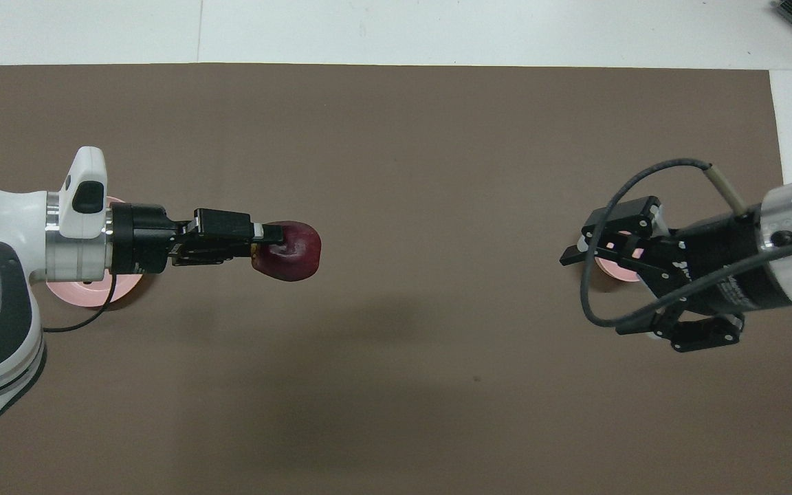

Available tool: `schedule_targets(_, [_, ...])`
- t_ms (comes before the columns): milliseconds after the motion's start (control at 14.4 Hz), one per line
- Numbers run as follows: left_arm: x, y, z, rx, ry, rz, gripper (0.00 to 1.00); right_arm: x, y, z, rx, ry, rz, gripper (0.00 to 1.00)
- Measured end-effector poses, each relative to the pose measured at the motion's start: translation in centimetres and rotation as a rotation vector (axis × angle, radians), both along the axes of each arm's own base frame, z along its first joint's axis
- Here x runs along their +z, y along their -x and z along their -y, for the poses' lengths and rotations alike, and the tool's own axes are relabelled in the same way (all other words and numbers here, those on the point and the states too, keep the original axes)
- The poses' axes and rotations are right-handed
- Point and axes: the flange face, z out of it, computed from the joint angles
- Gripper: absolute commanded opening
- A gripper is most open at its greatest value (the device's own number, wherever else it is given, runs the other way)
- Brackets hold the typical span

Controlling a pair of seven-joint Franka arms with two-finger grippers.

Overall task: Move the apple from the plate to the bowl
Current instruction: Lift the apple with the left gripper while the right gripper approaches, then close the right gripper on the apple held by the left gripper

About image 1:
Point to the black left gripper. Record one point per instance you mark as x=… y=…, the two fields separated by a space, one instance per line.
x=141 y=240

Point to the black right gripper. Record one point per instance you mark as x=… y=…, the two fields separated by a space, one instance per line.
x=733 y=265

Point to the dark red apple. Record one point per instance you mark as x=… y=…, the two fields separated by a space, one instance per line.
x=296 y=258

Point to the pink bowl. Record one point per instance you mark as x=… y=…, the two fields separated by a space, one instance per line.
x=617 y=269

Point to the pink plate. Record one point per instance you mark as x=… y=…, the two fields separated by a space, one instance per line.
x=86 y=294

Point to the brown table mat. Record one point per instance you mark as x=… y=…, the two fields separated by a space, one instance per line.
x=403 y=172

